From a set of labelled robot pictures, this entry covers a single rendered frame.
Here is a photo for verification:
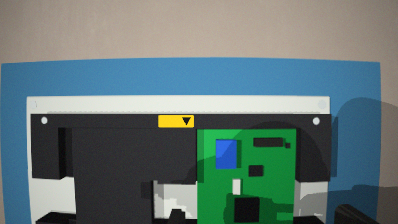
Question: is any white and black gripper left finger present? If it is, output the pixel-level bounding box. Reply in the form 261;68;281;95
167;209;186;224

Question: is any green circuit board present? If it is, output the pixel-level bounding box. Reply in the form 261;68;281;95
197;129;296;224

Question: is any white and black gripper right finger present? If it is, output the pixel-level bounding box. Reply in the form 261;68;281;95
334;204;380;224

